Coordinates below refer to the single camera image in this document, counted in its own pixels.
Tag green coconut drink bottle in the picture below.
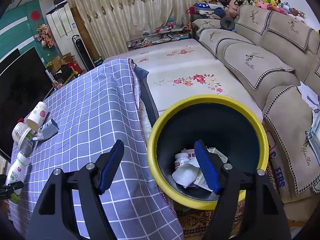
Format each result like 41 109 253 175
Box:
4 151 31 196

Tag cream yogurt tub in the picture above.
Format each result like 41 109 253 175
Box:
12 122 35 150

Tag white napkin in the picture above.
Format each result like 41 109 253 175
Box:
172 164 199 188

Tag white paper cup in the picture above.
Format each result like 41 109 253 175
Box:
26 101 49 131

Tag red snack wrapper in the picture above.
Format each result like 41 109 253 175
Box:
193 170 212 192

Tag pink strawberry milk carton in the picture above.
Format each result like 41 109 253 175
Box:
181 149 195 160

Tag white pill bottle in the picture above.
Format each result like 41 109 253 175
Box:
174 153 190 170

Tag yellow rimmed trash bin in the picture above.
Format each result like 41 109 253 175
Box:
147 94 268 210

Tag papers on sofa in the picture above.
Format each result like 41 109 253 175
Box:
297 81 319 163

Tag large black television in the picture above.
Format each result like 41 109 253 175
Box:
0 48 53 161

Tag blue checkered tablecloth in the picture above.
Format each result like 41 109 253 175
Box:
9 58 183 239

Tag floral bed mat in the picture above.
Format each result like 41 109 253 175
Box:
105 39 263 120

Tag beige sofa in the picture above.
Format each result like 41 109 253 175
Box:
193 5 319 204

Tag artificial flower bouquet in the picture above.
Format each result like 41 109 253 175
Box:
34 24 54 49

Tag black tower fan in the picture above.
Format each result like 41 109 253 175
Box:
72 35 94 71

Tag white cabinet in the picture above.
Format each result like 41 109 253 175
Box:
46 1 87 68

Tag low toy shelf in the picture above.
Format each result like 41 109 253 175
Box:
126 21 191 51

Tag pile of plush toys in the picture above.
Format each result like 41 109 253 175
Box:
225 0 306 23

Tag beige patterned curtain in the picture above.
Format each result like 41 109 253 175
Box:
67 0 206 59

